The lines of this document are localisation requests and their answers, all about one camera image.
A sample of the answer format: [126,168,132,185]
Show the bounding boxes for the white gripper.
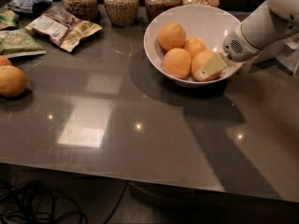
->
[194,23,261,82]

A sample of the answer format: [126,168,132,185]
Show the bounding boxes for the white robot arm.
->
[220,0,299,63]

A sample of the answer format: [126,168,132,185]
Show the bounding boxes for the white ceramic bowl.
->
[144,5,242,88]

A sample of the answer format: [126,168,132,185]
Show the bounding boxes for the glass jar of grains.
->
[145,0,181,21]
[104,0,139,27]

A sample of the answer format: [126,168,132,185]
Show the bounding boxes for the glass jar of nuts left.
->
[62,0,99,21]

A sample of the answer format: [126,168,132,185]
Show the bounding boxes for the brown white snack bag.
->
[25,7,102,52]

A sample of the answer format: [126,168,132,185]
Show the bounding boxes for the blue snack bag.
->
[7,0,52,14]

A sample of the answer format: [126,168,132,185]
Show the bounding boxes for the green snack bag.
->
[0,29,46,58]

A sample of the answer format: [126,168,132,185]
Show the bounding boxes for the large orange on table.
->
[0,65,27,98]

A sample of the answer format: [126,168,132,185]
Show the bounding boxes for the small green snack packet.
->
[0,9,19,30]

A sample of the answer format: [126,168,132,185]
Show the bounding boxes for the partly visible orange at edge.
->
[0,55,12,66]

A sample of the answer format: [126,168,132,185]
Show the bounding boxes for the black cables on floor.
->
[0,177,130,224]

